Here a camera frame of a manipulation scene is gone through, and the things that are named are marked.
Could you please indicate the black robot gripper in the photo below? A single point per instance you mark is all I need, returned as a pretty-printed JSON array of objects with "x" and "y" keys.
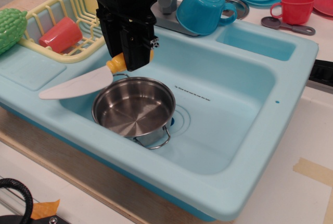
[{"x": 137, "y": 37}]

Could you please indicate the yellow handled white toy knife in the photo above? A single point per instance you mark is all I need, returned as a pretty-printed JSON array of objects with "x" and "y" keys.
[{"x": 87, "y": 83}]

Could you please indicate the stainless steel pot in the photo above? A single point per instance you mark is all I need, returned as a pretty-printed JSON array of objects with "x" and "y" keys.
[{"x": 137, "y": 108}]

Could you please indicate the grey toy faucet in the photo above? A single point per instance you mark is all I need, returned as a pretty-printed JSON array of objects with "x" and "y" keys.
[{"x": 165, "y": 13}]

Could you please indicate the yellow dish drying rack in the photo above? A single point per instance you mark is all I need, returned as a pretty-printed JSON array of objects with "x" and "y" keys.
[{"x": 43, "y": 17}]

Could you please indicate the red plastic cup in rack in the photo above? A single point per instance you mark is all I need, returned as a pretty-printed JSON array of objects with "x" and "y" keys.
[{"x": 62, "y": 35}]

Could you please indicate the large teal plastic cup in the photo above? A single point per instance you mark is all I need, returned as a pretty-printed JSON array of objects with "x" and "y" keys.
[{"x": 202, "y": 17}]

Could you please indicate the green toy bitter gourd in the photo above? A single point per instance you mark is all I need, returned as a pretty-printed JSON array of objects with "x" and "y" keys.
[{"x": 13, "y": 26}]

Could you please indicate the silver metal lid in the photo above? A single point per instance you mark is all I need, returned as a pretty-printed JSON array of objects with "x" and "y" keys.
[{"x": 241, "y": 6}]

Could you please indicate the light blue toy sink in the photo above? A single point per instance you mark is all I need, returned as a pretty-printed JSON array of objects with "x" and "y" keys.
[{"x": 235, "y": 92}]

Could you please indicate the grey plastic spoon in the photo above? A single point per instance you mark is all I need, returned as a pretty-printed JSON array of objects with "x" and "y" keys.
[{"x": 274, "y": 23}]

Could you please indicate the wooden base board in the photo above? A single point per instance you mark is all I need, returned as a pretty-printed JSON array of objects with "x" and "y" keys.
[{"x": 99, "y": 181}]

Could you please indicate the red plastic mug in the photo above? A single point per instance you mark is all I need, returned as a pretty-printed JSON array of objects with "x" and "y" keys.
[{"x": 292, "y": 11}]

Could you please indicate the orange tape piece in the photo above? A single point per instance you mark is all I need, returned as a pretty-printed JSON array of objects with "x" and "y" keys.
[{"x": 45, "y": 209}]

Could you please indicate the red plastic plate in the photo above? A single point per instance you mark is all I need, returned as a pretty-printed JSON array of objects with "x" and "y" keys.
[{"x": 323, "y": 6}]

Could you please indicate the black device base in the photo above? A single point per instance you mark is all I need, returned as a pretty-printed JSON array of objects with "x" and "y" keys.
[{"x": 14, "y": 219}]

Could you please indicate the beige masking tape strip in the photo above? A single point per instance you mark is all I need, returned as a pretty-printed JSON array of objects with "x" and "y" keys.
[{"x": 314, "y": 171}]

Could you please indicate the black rail at right edge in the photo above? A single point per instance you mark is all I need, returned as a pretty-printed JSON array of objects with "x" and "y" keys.
[{"x": 322, "y": 72}]

